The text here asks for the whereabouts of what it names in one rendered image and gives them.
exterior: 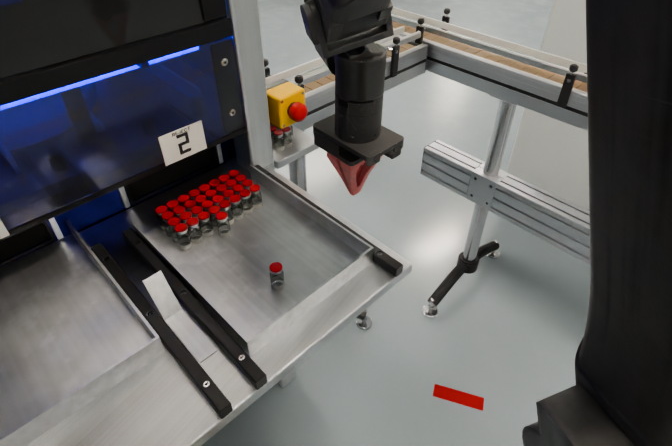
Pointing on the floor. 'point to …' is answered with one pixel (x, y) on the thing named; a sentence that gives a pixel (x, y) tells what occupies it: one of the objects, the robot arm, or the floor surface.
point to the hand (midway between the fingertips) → (355, 188)
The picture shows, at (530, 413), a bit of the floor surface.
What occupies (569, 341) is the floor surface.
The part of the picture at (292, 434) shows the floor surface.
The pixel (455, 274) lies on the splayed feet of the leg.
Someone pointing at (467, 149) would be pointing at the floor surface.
